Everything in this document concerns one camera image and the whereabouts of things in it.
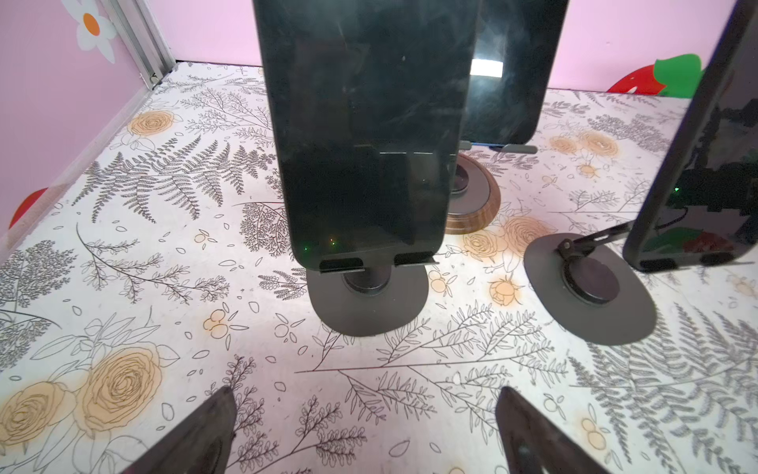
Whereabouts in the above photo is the black phone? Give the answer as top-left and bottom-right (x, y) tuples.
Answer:
(461, 0), (569, 146)
(623, 1), (757, 273)
(254, 1), (481, 272)

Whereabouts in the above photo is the wooden base phone stand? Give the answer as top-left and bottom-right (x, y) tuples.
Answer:
(445, 144), (538, 235)

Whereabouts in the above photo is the aluminium corner post left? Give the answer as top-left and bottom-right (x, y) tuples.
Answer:
(101, 0), (177, 90)

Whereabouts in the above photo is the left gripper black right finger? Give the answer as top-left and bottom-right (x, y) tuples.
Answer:
(495, 387), (608, 474)

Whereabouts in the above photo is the grey round phone stand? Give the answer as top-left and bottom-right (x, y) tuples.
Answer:
(306, 254), (435, 337)

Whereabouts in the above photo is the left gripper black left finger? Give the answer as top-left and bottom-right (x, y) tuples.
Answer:
(124, 386), (237, 474)

